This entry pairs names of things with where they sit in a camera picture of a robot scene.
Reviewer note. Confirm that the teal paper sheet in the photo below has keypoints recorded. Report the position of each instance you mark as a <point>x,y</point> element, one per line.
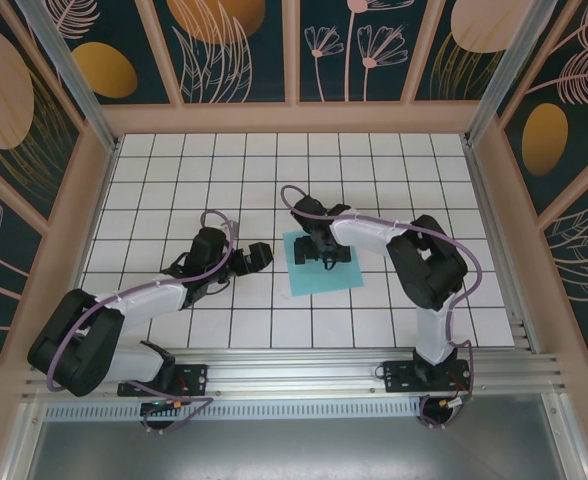
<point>324,281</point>

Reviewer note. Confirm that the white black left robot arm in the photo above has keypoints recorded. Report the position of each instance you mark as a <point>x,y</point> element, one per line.
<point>144,305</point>

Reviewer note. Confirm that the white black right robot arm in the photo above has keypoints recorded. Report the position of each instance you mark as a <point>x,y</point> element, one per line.
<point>364,232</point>

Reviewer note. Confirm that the grey metal panel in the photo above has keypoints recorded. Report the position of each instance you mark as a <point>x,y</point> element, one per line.
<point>294,450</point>

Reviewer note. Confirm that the long aluminium rail beam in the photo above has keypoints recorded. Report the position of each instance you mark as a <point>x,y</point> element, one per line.
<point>294,372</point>

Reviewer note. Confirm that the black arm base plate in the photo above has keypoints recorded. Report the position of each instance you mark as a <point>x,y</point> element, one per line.
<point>196,375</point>
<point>399,375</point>

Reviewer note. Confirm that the short aluminium rail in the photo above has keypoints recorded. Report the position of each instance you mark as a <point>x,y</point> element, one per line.
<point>497,250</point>

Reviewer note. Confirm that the aluminium corner post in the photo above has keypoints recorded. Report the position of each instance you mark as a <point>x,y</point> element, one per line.
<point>78,80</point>
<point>504,75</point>

